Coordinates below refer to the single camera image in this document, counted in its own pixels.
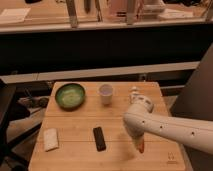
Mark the wooden cutting board table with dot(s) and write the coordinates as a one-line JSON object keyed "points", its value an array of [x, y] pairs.
{"points": [[77, 148]]}

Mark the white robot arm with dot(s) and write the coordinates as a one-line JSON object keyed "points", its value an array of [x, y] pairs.
{"points": [[139, 119]]}

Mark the white paper sheet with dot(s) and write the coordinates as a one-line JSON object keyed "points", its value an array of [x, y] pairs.
{"points": [[9, 16]]}

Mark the cream robot end effector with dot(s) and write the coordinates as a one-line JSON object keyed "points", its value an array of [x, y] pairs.
{"points": [[136, 141]]}

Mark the green ceramic bowl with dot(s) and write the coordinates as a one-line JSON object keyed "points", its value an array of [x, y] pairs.
{"points": [[70, 96]]}

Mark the white paper cup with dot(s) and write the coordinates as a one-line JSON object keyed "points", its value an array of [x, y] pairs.
{"points": [[106, 93]]}

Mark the white tube bottle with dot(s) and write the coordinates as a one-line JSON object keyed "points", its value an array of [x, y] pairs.
{"points": [[134, 94]]}

